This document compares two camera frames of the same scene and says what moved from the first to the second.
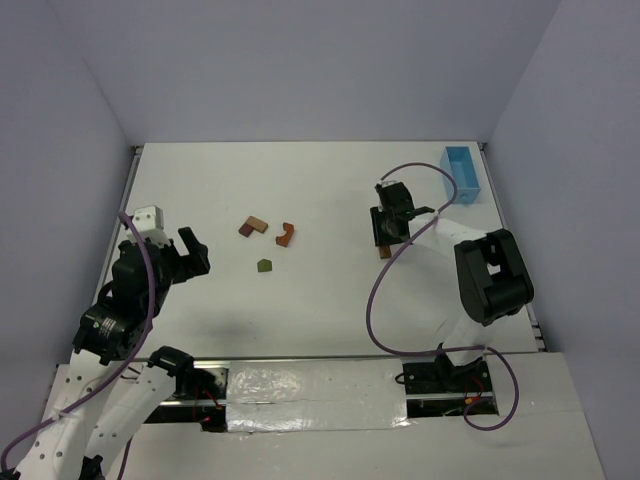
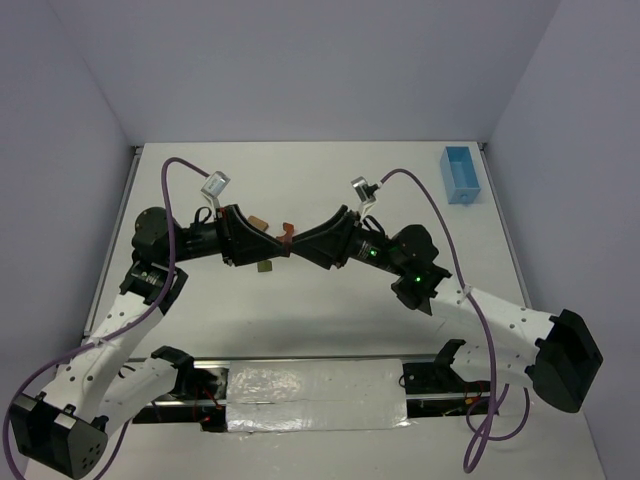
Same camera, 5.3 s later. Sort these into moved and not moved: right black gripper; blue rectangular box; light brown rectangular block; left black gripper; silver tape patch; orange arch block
Moved: left black gripper; right black gripper
Not moved: silver tape patch; orange arch block; light brown rectangular block; blue rectangular box
